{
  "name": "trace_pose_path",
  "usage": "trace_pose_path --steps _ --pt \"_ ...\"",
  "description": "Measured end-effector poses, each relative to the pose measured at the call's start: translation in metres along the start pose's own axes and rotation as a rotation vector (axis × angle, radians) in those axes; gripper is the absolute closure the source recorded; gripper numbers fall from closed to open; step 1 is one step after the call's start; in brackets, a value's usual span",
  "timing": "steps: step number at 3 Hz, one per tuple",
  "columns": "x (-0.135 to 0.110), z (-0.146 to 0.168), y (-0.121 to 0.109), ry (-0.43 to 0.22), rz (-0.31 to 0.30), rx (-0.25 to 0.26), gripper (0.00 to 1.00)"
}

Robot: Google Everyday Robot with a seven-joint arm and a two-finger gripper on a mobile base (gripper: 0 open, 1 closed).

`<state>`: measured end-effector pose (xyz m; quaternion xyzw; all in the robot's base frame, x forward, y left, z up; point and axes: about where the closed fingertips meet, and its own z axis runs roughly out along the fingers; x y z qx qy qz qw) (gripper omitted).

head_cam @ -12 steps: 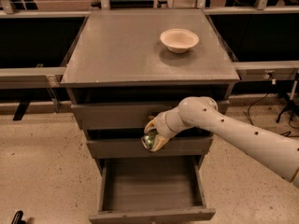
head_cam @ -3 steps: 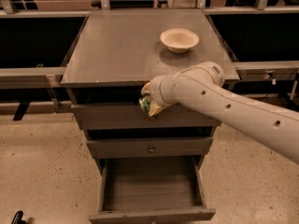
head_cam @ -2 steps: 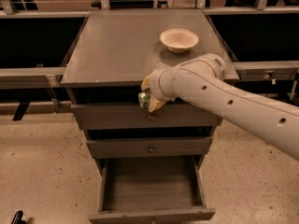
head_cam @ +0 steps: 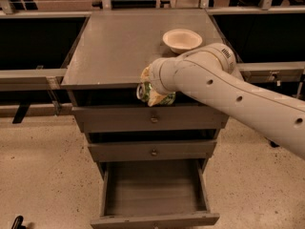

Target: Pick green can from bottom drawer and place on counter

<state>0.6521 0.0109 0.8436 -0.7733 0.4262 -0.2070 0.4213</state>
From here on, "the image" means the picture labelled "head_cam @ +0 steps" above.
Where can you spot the grey top drawer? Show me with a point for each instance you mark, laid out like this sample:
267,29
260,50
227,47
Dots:
111,119

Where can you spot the green soda can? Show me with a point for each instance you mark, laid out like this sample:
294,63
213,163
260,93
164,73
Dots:
143,90

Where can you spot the grey bottom drawer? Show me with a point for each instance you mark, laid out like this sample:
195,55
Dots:
158,194

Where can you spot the grey metal rail frame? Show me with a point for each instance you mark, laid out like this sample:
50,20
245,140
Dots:
45,43

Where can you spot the black object on floor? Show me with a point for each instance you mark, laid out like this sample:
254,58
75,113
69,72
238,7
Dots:
18,223

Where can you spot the black power adapter with cable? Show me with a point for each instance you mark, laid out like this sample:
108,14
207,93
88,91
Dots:
273,144

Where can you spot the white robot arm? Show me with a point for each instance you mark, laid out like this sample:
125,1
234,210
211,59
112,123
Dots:
209,75

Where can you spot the grey drawer cabinet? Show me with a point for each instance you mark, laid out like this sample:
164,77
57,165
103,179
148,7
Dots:
113,50

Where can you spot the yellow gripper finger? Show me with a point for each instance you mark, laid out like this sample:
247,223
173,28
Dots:
158,99
145,75

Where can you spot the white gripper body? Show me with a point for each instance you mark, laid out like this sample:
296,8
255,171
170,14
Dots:
154,74

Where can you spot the grey drawer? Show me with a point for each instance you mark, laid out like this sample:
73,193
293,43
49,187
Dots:
152,150
158,194
111,119

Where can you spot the white paper bowl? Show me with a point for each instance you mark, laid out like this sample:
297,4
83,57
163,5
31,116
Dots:
181,40

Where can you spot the grey middle drawer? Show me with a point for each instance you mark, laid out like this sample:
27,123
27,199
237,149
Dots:
152,150

